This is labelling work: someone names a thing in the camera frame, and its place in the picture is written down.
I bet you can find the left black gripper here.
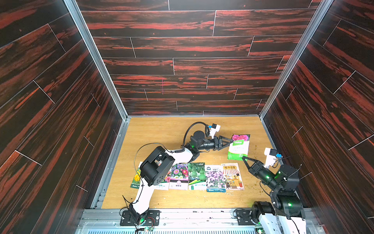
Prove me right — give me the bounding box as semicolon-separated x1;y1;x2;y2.
195;137;231;152

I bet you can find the magenta flower seed packet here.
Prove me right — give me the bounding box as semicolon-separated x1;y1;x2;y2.
228;135;250;160

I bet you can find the orange striped seed packet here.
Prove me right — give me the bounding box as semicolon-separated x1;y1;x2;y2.
221;163;244;191

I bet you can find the purple flowers seed packet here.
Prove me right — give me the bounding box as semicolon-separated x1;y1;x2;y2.
205;165;226;193

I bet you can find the green gourd seed packet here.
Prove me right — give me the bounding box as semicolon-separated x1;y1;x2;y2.
188;162;206;191

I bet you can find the purple pink asters seed packet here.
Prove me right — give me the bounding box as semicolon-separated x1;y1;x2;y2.
167;163;189;190

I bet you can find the yellow flower seed packet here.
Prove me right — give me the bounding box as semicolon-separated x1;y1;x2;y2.
130;161;143;189

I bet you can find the mixed roses seed packet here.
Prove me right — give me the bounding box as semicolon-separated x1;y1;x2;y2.
155;172;170;191

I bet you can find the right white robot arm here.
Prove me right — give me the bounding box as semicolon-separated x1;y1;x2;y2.
242;157;306;234

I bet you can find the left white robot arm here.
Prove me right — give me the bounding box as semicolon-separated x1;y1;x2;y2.
129;131;233;221

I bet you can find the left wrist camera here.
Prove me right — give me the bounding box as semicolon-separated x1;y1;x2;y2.
208;124;221;139

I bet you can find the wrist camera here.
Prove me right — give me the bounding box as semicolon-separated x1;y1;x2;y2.
264;148;282;168
208;124;221;139

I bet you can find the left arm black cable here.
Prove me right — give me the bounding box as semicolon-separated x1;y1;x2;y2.
182;121;210;147

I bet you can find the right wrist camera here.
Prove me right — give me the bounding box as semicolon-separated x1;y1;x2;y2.
264;148;282;168

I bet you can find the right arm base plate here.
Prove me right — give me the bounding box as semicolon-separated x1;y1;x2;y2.
233;208;257;226

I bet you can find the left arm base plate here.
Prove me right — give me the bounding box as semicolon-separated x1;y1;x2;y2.
120;210;160;227

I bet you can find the aluminium front rail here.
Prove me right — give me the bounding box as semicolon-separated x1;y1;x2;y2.
76;208;327;234

